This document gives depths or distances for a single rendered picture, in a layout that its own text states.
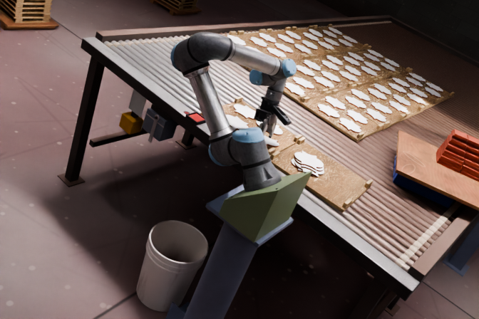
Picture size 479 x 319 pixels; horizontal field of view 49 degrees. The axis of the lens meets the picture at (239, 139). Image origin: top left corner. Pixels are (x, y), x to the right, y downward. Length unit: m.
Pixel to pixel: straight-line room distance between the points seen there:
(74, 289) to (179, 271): 0.55
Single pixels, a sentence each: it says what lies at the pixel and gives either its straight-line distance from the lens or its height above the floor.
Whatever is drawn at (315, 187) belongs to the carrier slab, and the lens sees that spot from 2.38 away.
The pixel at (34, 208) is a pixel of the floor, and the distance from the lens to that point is 3.22.
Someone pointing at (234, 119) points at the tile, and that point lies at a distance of 2.61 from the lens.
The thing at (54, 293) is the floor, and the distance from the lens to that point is 2.81.
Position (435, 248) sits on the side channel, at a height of 0.95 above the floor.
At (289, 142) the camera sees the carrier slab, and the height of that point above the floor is 0.94.
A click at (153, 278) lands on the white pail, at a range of 2.69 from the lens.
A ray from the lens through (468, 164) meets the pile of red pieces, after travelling 2.97.
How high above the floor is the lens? 2.11
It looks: 28 degrees down
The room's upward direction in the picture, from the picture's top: 22 degrees clockwise
